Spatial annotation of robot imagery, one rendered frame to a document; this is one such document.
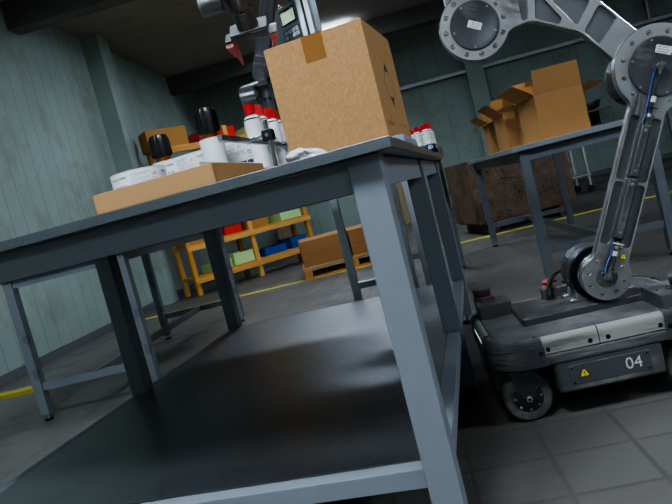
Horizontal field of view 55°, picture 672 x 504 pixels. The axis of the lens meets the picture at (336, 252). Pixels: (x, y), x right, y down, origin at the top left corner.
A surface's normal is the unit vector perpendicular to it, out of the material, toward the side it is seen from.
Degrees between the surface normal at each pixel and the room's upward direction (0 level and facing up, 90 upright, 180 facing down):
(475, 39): 90
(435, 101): 90
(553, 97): 90
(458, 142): 90
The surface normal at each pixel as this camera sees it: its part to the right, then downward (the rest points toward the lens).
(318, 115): -0.28, 0.15
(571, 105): 0.03, 0.09
